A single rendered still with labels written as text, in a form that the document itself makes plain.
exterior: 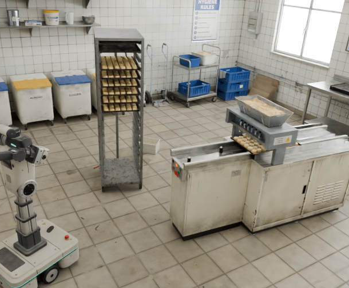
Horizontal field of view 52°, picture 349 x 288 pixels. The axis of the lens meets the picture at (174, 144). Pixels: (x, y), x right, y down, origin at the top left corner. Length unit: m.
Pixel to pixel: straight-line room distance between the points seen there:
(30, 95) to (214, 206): 3.61
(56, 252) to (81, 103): 3.51
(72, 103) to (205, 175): 3.49
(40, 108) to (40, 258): 3.37
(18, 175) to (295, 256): 2.62
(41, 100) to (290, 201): 4.09
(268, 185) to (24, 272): 2.26
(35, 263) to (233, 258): 1.77
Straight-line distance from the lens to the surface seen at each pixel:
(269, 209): 3.80
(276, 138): 3.35
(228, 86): 7.70
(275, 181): 3.63
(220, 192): 3.55
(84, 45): 6.80
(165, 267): 3.46
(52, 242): 3.40
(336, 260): 3.96
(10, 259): 3.34
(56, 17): 6.34
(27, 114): 6.17
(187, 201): 3.40
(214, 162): 3.33
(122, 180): 4.37
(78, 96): 6.27
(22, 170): 2.88
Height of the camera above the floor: 2.43
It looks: 26 degrees down
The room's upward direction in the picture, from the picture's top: 3 degrees clockwise
